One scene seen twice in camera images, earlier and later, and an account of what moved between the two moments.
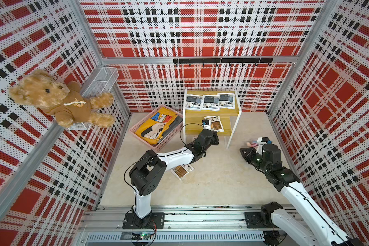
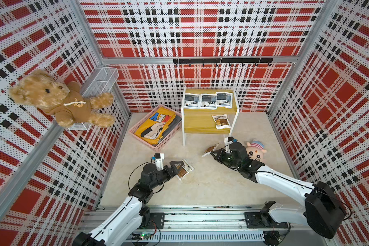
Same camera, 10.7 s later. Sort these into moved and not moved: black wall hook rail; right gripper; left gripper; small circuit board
Moved: left gripper; right gripper
Not moved: black wall hook rail; small circuit board
